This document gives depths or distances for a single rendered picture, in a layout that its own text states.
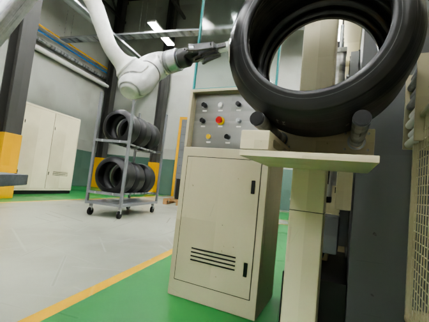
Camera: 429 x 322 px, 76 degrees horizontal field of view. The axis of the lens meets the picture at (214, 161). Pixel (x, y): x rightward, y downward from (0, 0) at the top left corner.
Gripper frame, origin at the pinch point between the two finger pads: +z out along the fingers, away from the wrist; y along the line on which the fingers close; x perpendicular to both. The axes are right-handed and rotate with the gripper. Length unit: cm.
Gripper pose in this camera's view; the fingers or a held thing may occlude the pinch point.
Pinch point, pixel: (226, 46)
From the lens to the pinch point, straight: 110.9
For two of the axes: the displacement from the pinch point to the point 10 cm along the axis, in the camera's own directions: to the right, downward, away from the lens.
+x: 0.3, 9.9, -1.4
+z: 9.1, -0.8, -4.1
